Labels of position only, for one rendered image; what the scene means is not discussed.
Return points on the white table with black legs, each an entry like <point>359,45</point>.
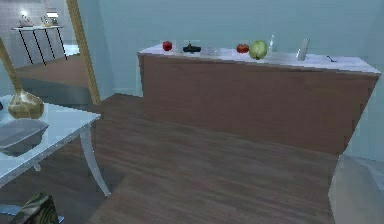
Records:
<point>38,33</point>

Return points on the red tomato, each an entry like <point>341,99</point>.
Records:
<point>242,48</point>

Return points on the green cabbage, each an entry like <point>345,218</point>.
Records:
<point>258,50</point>

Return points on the clear glass bottle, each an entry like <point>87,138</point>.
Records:
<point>272,42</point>

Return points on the gold door frame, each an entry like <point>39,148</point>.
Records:
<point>84,50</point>

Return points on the dark small utensil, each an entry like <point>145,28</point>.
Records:
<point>331,59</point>

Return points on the grey dish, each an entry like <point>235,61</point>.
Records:
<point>20,135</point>

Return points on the green patterned box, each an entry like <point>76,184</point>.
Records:
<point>35,210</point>

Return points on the red apple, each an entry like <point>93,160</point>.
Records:
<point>167,45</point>

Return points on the brown counter with white top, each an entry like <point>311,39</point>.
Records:
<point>253,100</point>

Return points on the black pan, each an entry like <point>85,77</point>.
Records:
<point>191,49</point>

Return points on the gold long-necked vase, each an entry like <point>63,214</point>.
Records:
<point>23,103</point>

